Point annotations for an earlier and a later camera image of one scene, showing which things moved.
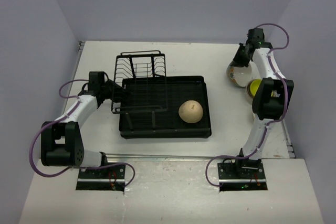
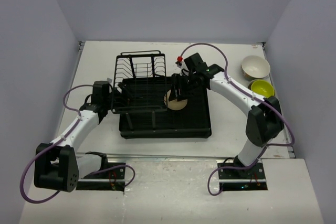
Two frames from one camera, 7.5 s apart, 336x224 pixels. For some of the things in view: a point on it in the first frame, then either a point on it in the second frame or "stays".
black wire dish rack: [139, 84] stays
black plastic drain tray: [149, 107] stays
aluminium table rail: [120, 157] stays
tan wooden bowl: [191, 111] -> [174, 105]
